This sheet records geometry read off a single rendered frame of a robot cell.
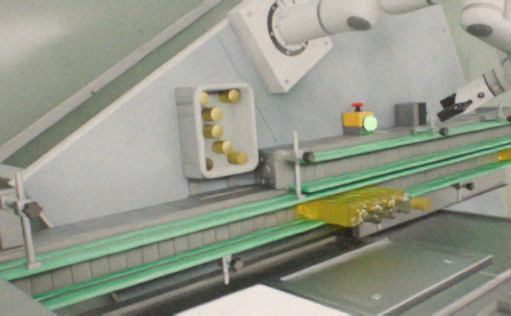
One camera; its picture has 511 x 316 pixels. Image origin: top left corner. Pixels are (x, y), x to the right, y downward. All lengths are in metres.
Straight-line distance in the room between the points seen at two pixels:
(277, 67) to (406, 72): 0.68
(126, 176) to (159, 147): 0.11
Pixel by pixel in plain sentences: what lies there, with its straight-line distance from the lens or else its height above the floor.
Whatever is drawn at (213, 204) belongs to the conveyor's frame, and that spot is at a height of 0.88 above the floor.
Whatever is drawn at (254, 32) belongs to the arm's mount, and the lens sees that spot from 1.50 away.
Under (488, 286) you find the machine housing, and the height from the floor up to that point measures 1.39.
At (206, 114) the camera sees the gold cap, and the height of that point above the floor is 0.79.
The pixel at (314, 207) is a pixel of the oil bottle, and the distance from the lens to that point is 1.46.
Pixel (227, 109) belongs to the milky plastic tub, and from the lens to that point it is 1.48.
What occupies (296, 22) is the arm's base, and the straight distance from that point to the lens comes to 1.50.
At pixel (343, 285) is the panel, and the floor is 1.15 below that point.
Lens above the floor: 1.97
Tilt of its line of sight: 45 degrees down
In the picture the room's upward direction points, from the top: 97 degrees clockwise
